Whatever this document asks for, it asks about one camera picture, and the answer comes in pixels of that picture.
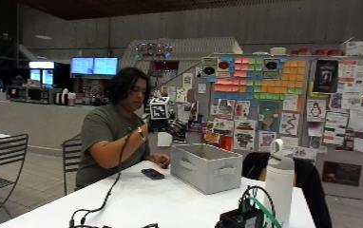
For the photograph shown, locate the small white container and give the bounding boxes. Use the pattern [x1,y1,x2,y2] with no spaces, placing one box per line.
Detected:
[157,131,174,147]

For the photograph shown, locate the black smartphone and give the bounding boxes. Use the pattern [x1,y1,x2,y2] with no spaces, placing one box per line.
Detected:
[141,167,168,181]

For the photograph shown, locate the white cube with black markers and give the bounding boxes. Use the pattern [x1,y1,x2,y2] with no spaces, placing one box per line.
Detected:
[149,96,172,121]

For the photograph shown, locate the grey fabric storage bin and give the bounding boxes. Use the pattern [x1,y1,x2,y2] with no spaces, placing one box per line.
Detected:
[169,142,245,196]

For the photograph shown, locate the the person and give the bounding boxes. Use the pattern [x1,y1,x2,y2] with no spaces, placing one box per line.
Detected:
[75,66,172,191]

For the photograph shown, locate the black electronic box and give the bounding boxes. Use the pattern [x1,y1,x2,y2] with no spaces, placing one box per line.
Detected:
[216,206,268,228]

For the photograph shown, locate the white water bottle grey lid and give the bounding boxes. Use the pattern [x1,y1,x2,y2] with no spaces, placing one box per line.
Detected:
[264,138,297,228]

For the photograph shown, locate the group of coloured sticky notes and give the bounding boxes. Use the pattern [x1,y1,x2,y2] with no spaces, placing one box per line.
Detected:
[206,55,307,102]

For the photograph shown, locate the grey service counter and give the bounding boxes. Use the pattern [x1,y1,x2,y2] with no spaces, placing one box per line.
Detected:
[0,97,100,150]

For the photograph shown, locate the lit drinks fridge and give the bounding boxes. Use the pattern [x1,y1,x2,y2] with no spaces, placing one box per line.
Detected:
[28,60,59,89]

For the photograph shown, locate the black jacket on chair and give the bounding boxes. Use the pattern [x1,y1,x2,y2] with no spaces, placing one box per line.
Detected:
[242,151,334,228]

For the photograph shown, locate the white round container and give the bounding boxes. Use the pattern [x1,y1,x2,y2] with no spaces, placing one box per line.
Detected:
[270,47,289,57]

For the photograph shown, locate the notice board with posters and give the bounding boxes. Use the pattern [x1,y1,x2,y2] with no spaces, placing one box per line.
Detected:
[145,54,363,203]

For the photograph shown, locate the tall black poster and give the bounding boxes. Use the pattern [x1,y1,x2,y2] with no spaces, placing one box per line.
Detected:
[313,59,342,94]

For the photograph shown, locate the wide black poster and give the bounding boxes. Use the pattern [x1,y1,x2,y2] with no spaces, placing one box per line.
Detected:
[322,160,363,188]

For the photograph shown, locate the row of red bowls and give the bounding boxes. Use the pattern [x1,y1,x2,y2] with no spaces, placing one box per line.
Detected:
[290,47,346,57]

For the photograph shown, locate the white cardboard box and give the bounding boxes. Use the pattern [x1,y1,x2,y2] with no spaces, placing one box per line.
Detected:
[345,40,363,58]

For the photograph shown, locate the wrist bracelet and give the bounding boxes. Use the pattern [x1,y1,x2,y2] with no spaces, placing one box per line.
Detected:
[136,126,147,142]

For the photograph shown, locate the black glove cable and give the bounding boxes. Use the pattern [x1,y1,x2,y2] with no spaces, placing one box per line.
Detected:
[68,125,147,228]

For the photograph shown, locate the blue wall screen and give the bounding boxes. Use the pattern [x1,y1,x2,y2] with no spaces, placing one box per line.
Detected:
[93,56,120,77]
[69,56,96,76]

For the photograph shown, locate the coloured string lights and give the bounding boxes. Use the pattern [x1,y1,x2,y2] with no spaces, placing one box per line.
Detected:
[135,42,176,60]

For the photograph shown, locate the black looped cable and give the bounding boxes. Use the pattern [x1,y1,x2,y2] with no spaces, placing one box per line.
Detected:
[238,185,278,222]

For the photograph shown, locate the green cable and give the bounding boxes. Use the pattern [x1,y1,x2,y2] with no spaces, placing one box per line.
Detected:
[246,195,284,228]

